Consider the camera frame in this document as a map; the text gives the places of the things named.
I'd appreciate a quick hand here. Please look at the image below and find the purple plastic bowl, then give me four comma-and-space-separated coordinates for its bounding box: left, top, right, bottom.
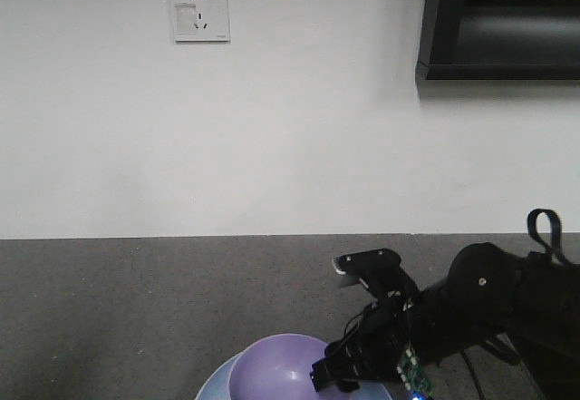
228, 334, 345, 400

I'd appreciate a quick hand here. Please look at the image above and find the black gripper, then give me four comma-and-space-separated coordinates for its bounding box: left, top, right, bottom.
310, 298, 412, 392

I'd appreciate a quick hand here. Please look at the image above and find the black range hood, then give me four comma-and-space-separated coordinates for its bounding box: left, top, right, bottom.
416, 0, 579, 81

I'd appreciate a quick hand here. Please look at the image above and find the light blue plate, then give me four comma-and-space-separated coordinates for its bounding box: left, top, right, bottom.
196, 355, 392, 400

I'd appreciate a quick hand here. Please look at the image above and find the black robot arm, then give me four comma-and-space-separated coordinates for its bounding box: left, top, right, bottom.
310, 209, 579, 399

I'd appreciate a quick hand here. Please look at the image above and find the white wall power socket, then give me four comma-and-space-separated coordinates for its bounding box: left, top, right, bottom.
169, 0, 230, 44

